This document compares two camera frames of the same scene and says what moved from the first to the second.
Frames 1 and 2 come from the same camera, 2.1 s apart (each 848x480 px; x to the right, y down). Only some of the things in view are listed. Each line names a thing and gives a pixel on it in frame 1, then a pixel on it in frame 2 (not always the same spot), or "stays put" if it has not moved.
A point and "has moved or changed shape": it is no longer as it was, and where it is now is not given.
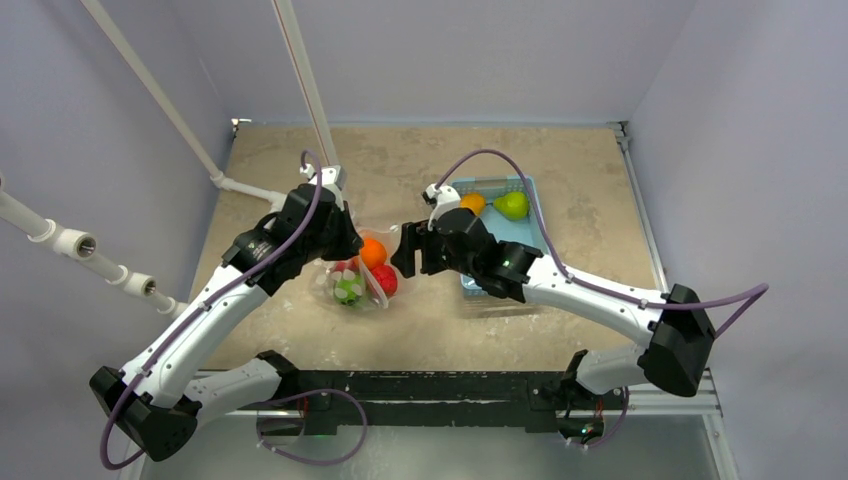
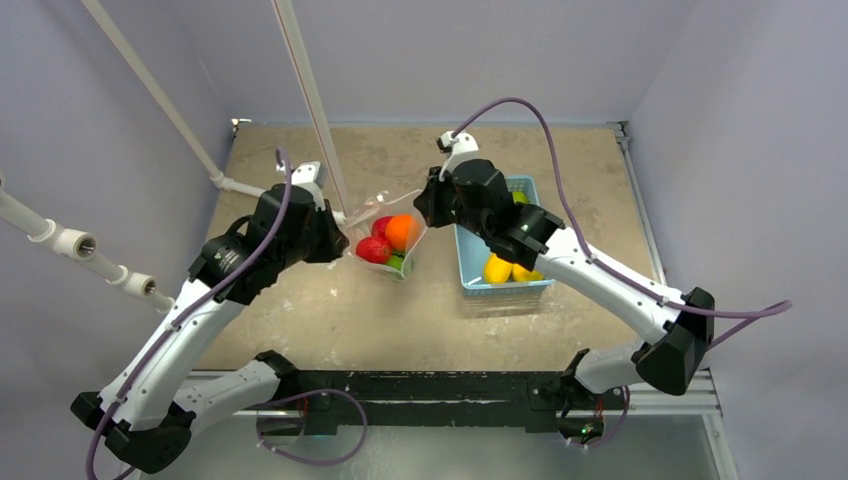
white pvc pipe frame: [82, 246] stays put
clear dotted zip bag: [365, 281] → [388, 232]
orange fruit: [373, 253] → [402, 231]
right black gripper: [427, 246] → [432, 202]
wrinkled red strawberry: [387, 277] → [375, 249]
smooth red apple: [341, 266] → [378, 227]
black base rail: [327, 400] stays put
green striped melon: [349, 289] has moved or changed shape
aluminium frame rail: [637, 399] stays put
